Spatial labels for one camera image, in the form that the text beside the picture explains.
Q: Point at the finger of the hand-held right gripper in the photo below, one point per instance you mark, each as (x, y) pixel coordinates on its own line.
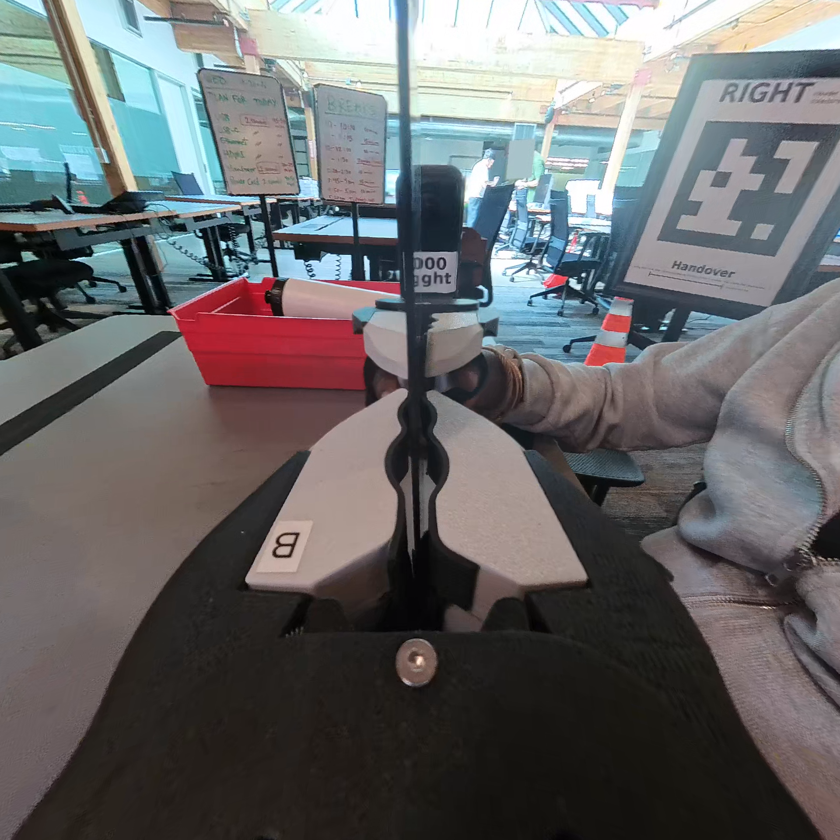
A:
(387, 344)
(456, 341)

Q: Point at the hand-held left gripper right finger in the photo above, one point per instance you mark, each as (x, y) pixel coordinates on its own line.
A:
(505, 518)

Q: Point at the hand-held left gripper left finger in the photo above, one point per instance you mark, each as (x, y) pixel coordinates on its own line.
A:
(341, 505)

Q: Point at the thin dark shiny metal plate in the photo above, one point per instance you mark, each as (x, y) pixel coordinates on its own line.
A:
(408, 197)

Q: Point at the red plastic bin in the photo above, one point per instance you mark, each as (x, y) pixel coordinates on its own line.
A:
(262, 354)

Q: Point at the person's right forearm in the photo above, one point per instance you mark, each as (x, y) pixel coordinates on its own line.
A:
(623, 407)

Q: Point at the person's right hand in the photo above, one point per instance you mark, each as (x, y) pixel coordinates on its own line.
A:
(459, 388)

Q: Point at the white bottle black cap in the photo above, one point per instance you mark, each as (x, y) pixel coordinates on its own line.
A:
(328, 298)

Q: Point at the handwritten whiteboard on stand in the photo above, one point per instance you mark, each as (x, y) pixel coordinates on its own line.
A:
(249, 131)
(351, 144)

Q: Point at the black perforated armrest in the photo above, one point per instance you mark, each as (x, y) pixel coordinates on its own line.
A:
(604, 466)

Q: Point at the black office chair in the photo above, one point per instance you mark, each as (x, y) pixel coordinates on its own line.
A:
(558, 249)

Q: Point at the orange traffic cone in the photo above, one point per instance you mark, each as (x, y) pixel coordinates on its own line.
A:
(610, 334)

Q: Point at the person's grey hooded jacket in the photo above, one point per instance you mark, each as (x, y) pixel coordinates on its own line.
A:
(754, 558)

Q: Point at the framed marker sign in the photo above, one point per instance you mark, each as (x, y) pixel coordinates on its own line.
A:
(741, 184)

